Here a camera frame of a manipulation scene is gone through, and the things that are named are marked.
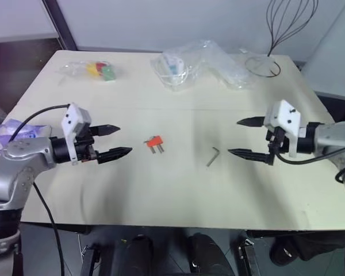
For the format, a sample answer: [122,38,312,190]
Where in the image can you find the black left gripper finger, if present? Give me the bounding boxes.
[89,124,121,138]
[94,147,133,165]

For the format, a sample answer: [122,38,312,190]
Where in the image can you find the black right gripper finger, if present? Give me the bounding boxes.
[236,116,266,128]
[227,148,275,166]

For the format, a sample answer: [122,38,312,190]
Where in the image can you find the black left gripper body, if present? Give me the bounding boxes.
[75,122,99,162]

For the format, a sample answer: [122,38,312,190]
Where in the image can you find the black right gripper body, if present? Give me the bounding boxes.
[266,127,286,154]

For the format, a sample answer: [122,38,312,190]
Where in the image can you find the grey hex key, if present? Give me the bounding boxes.
[206,147,220,167]

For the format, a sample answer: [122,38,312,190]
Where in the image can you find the small red plug part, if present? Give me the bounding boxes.
[144,135,166,154]

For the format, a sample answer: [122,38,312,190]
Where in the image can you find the clear bag of coloured blocks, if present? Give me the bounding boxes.
[56,59,124,85]

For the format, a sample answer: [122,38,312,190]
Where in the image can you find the crumpled purple plastic bag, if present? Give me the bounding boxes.
[0,118,53,151]

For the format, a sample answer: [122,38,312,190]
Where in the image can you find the large clear plastic bag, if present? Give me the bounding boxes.
[149,39,258,93]

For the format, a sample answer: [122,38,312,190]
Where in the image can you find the black right table clamp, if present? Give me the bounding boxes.
[236,236,261,276]

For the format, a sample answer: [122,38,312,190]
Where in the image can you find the black table clamp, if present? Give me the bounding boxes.
[236,236,261,276]
[79,243,102,276]

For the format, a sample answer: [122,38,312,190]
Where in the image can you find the black shoe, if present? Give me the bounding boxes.
[269,229,339,267]

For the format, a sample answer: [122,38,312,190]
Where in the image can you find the dark rounded left foot shape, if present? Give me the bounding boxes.
[121,234,159,276]

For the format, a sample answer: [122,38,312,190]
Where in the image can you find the dark rounded foot shape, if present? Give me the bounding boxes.
[187,233,233,276]
[121,234,159,276]

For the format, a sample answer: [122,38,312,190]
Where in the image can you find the dark rounded right foot shape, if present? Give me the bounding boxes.
[187,233,233,276]

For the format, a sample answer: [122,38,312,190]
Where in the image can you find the black left table clamp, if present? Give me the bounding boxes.
[79,243,102,276]

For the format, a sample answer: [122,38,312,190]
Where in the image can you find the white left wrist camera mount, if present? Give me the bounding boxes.
[61,103,91,166]

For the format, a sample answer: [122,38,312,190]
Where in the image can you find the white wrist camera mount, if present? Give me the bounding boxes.
[61,103,91,166]
[263,99,302,158]

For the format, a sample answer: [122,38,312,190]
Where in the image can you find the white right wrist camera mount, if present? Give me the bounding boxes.
[263,99,302,158]

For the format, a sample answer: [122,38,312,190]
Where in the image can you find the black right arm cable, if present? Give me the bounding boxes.
[267,137,345,276]

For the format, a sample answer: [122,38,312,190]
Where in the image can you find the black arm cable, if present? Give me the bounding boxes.
[7,103,70,276]
[267,137,345,276]

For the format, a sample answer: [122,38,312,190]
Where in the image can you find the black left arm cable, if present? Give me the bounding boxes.
[7,103,70,276]

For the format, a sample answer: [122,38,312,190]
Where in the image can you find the black wire coil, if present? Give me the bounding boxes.
[245,0,320,78]

